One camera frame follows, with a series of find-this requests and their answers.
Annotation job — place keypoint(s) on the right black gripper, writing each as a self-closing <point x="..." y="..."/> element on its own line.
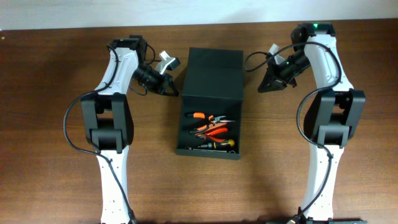
<point x="276" y="76"/>

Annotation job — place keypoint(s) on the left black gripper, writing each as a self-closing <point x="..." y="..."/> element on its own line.
<point x="165" y="83"/>

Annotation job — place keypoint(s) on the black gift box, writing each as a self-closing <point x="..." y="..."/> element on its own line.
<point x="213" y="84"/>

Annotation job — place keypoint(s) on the orange black long-nose pliers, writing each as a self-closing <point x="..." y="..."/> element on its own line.
<point x="209" y="117"/>

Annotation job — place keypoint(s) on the orange socket rail set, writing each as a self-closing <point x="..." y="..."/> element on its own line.
<point x="212" y="126"/>

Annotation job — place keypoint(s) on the red handled cutting pliers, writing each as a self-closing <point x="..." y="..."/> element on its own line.
<point x="211" y="135"/>

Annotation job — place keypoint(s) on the silver ratchet wrench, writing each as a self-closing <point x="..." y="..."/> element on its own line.
<point x="210" y="150"/>

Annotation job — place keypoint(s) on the yellow black stubby screwdriver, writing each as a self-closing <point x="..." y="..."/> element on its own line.
<point x="226" y="144"/>

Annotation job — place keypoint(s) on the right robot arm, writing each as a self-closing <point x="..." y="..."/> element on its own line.
<point x="331" y="119"/>

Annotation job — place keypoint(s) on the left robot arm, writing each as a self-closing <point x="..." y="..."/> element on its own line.
<point x="109" y="126"/>

